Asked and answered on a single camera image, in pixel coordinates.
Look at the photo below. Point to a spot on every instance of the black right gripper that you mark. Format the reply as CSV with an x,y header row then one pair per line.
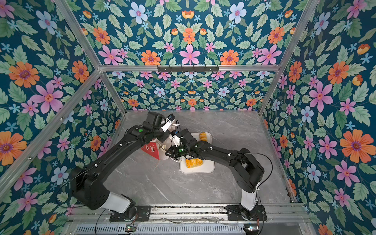
x,y
174,152

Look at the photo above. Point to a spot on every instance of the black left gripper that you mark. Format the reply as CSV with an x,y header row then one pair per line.
x,y
164,137

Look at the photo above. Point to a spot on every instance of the small golden bread roll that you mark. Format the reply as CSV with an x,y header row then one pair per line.
x,y
192,163

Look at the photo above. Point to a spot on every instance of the striped long bread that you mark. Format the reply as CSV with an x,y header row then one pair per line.
x,y
203,136

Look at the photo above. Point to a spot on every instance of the red white paper bag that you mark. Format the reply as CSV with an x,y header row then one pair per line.
x,y
157,149

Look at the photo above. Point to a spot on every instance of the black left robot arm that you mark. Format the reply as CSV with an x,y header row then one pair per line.
x,y
87,183

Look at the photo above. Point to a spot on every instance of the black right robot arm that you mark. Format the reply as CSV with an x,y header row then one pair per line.
x,y
245,168

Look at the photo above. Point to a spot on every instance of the white rectangular tray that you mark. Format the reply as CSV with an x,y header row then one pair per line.
x,y
206,167

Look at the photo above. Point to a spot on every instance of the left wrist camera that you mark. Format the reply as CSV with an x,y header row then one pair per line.
x,y
168,122

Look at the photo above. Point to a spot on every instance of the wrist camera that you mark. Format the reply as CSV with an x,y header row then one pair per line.
x,y
168,122
175,140

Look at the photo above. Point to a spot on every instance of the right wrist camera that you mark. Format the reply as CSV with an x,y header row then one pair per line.
x,y
175,140

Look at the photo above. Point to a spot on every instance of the black hook rail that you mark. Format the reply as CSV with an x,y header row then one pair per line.
x,y
193,68

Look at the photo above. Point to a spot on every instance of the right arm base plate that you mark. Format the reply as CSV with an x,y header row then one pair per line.
x,y
238,213

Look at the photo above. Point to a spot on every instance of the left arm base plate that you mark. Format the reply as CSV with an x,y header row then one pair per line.
x,y
134,213

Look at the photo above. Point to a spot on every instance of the white perforated cable duct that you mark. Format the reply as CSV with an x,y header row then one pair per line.
x,y
161,229

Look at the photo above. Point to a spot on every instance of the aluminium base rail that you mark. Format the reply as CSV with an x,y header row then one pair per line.
x,y
222,213

